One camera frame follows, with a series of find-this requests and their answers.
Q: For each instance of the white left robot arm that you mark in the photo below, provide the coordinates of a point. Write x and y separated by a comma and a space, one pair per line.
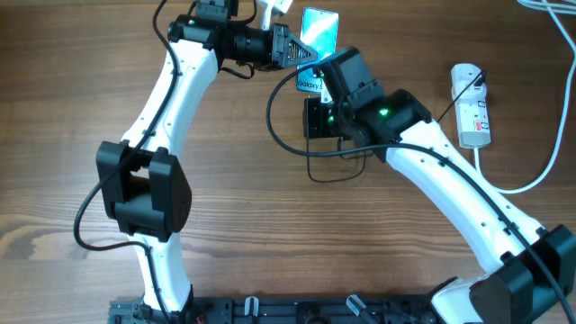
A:
143, 184

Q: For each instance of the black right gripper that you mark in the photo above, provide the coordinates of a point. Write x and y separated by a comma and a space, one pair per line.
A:
315, 129

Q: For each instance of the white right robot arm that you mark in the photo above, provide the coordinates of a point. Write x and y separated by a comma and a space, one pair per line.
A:
526, 268

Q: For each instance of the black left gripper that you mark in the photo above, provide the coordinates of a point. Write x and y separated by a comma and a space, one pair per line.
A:
280, 39

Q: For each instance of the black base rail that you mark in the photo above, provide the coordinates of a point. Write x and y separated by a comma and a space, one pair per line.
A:
403, 309

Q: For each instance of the white power strip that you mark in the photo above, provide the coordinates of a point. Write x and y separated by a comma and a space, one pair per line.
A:
469, 92

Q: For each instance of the blue screen smartphone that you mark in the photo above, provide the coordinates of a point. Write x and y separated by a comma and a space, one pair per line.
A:
319, 30

